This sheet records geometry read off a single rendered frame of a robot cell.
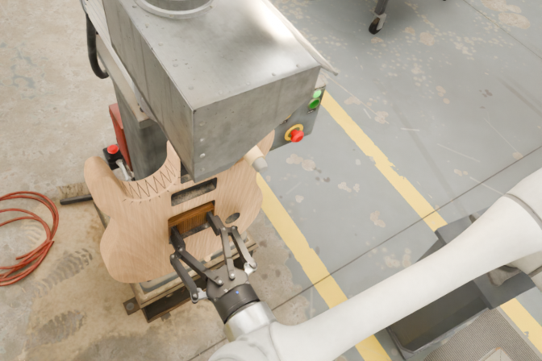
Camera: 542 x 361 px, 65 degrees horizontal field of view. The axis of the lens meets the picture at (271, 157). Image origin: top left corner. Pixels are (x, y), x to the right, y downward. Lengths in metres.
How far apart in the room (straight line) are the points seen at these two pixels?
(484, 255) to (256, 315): 0.37
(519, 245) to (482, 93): 2.54
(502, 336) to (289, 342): 1.78
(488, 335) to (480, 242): 1.54
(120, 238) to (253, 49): 0.44
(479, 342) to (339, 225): 0.79
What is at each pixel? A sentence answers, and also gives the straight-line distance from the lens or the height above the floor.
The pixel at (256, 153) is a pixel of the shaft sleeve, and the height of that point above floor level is 1.27.
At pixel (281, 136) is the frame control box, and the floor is 0.98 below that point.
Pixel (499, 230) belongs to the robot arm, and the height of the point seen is 1.32.
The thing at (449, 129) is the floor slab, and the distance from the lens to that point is 2.88.
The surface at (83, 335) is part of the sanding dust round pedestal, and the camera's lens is 1.98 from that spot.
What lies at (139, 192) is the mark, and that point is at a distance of 0.76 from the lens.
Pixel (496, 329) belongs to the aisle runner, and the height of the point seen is 0.00.
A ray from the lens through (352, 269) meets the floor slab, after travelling 2.12.
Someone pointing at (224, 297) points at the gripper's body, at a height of 1.12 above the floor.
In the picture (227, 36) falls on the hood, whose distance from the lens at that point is 0.55.
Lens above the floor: 1.86
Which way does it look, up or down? 53 degrees down
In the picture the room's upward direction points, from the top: 12 degrees clockwise
